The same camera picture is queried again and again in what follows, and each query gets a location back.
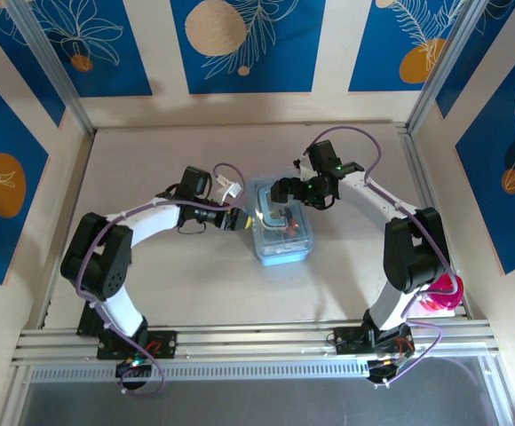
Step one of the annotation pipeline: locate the blue clear-lid plastic tool box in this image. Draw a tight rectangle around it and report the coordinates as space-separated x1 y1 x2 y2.
246 175 316 268

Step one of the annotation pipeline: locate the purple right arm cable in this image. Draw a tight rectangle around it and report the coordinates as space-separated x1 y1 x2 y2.
308 125 467 391

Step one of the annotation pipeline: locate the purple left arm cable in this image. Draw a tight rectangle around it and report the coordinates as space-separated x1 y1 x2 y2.
74 162 243 398

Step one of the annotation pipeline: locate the pink plastic container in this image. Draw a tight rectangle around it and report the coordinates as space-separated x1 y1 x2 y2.
416 272 466 317

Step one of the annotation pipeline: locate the aluminium corner post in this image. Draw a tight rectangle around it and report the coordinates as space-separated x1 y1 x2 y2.
407 0 492 130
6 0 95 135

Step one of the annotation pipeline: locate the aluminium frame rail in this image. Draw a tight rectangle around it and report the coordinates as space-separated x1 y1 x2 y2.
11 321 503 367

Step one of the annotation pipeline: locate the grey slotted cable duct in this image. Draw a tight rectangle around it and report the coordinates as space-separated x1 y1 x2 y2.
28 364 372 383

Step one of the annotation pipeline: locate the black extrusion block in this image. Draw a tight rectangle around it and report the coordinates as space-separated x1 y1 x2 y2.
76 304 107 337

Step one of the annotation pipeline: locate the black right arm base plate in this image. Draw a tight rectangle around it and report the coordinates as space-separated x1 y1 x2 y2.
334 326 416 356

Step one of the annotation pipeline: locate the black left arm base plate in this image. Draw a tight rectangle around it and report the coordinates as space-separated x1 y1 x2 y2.
96 330 178 360

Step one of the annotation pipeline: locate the aluminium side rail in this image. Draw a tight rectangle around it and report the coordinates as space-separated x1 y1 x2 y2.
394 122 471 320

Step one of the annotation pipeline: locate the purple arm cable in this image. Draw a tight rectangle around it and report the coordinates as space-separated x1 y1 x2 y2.
308 125 467 391
74 162 243 398

